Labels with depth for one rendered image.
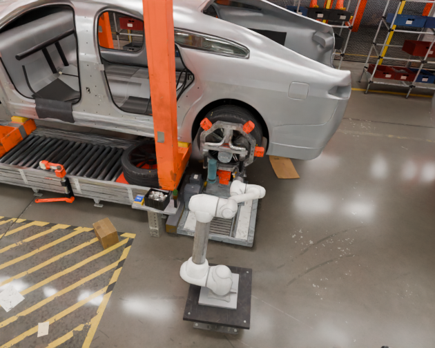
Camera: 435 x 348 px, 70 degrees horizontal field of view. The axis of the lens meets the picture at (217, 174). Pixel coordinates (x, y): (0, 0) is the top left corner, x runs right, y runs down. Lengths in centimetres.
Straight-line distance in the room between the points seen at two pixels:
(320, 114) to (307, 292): 163
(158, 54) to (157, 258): 188
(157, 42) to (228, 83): 83
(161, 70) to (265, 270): 203
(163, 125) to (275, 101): 103
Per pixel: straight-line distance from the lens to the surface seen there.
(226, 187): 352
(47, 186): 392
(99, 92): 342
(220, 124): 290
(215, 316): 254
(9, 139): 405
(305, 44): 456
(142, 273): 310
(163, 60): 238
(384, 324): 325
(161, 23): 231
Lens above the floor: 258
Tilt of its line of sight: 40 degrees down
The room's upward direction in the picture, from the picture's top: 4 degrees clockwise
